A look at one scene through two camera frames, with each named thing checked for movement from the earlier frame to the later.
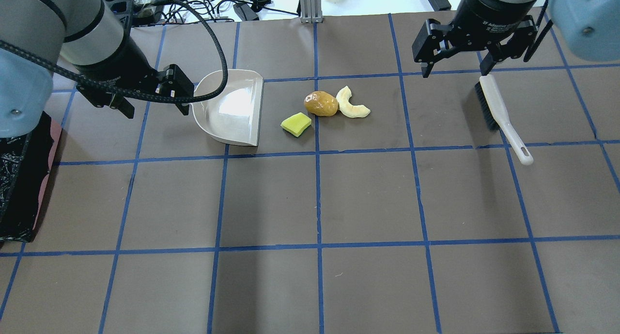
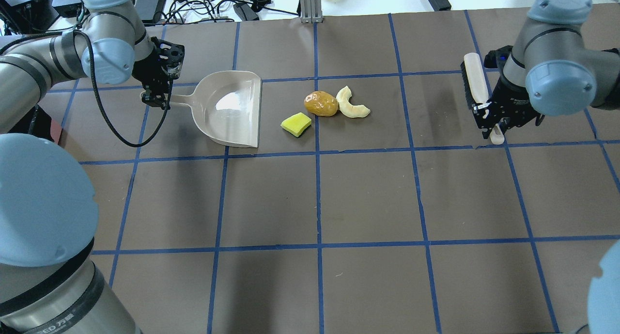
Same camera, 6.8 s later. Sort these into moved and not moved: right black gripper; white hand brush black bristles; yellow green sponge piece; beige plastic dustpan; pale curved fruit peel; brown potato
Moved: white hand brush black bristles; right black gripper
Not moved: beige plastic dustpan; pale curved fruit peel; yellow green sponge piece; brown potato
